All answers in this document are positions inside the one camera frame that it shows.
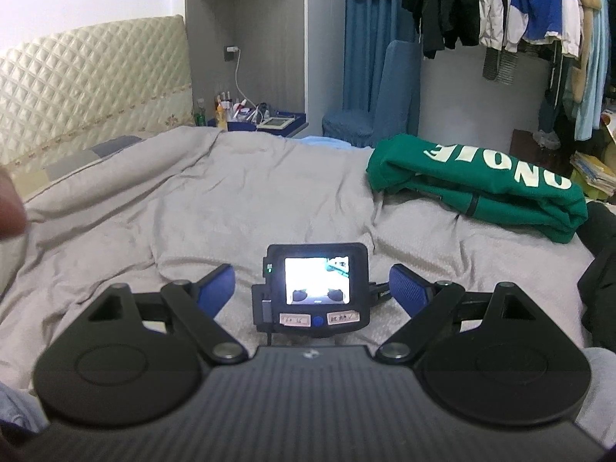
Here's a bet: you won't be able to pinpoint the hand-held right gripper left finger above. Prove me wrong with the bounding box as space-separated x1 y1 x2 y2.
87 264 249 366

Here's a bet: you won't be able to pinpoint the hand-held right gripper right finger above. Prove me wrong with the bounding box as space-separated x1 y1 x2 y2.
375 264 538 366

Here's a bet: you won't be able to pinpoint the green sweatshirt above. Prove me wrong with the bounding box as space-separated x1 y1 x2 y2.
366 133 589 245

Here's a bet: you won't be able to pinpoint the person's left hand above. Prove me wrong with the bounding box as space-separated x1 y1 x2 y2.
0 166 28 242

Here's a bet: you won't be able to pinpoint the grey duvet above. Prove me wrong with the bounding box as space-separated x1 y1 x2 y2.
0 125 616 395

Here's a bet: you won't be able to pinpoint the light blue cloth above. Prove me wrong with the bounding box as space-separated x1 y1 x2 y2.
300 135 360 151

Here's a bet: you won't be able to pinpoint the blue bedside table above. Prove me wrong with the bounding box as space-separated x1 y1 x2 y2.
226 112 309 139

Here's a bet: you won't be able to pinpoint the white tablet device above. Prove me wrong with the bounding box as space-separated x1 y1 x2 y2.
256 115 294 131

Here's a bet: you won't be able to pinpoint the row of cosmetic bottles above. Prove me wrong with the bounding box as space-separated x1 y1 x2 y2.
193 90 257 132

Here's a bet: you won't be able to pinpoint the pastel patchwork pillow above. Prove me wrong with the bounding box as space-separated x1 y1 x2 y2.
19 135 148 203

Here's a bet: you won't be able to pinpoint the blue covered chair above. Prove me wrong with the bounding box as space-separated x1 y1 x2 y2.
321 39 422 148

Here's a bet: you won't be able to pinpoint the brown box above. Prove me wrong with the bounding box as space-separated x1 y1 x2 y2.
510 128 579 175

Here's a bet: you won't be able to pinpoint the black garment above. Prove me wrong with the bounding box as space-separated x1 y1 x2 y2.
575 201 616 348

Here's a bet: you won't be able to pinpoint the blue curtain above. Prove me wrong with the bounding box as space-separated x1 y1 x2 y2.
343 0 425 122

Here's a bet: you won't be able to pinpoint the person's grey trouser leg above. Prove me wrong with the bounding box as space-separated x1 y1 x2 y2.
579 345 616 444

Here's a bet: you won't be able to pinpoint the stack of books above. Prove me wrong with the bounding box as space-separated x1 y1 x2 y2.
569 150 616 201

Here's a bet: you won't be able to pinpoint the hanging blue jeans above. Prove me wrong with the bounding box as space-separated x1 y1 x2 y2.
535 43 567 150

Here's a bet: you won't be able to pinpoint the cream quilted headboard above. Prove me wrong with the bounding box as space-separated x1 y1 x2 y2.
0 14 194 175

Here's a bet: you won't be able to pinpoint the person's blue clothing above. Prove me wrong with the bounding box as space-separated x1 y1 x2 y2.
0 381 50 449

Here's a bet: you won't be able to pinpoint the striped hanging shirt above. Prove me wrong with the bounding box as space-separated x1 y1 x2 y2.
482 43 521 83

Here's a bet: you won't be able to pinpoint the polka dot bag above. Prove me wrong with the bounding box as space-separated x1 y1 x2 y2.
600 110 616 146

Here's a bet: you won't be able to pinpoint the black hanging jacket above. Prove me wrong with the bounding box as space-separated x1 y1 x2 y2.
401 0 494 60

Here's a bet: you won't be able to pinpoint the light blue hanging garment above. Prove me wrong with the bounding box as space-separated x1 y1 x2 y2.
572 5 612 143

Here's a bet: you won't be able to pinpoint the white hanging jacket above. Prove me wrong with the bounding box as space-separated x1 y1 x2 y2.
479 0 514 52

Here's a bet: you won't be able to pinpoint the blue and white jersey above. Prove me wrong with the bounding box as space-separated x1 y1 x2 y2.
505 0 583 59

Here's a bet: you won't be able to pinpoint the dark hanging garment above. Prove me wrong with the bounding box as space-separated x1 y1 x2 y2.
601 0 616 112

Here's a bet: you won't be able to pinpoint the white charging cable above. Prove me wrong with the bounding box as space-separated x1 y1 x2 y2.
233 50 257 122

